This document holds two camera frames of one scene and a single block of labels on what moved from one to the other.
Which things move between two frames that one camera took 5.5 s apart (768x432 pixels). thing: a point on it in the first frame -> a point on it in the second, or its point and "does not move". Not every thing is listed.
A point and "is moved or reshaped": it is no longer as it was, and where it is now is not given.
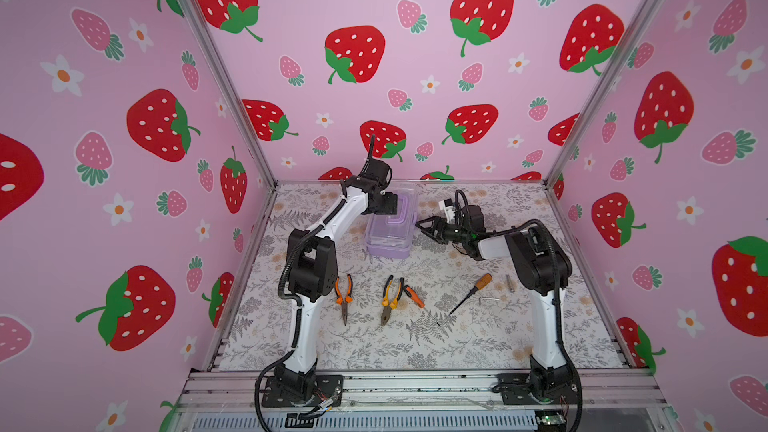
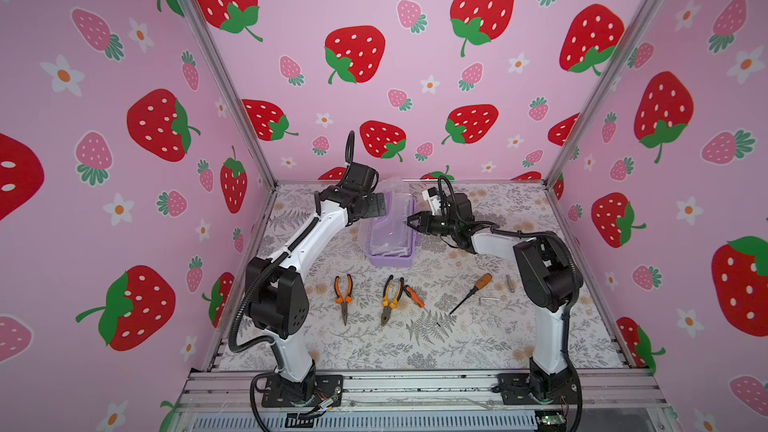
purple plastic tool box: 389,236 is moved or reshaped
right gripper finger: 436,220 -> 417,217
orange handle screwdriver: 482,284 does not move
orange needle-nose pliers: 340,300 does not move
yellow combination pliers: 391,295 does not move
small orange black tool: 410,292 does not move
